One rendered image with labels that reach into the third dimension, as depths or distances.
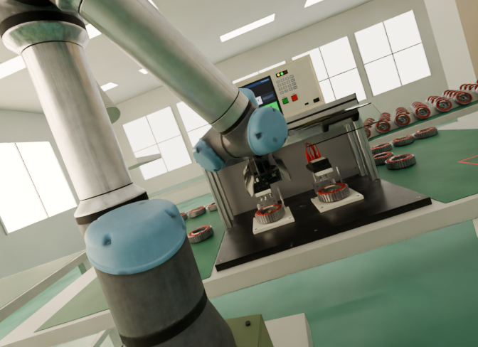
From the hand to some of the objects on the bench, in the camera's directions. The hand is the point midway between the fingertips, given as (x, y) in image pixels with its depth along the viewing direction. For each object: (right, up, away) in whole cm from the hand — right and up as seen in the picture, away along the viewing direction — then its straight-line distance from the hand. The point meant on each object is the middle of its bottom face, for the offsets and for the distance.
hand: (269, 185), depth 83 cm
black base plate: (+15, -12, +15) cm, 25 cm away
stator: (+25, -5, +12) cm, 28 cm away
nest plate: (+26, -6, +12) cm, 29 cm away
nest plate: (+3, -14, +15) cm, 21 cm away
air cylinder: (+27, -4, +26) cm, 38 cm away
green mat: (+77, +12, +30) cm, 84 cm away
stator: (+3, -13, +14) cm, 20 cm away
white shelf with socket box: (-66, -36, +81) cm, 110 cm away
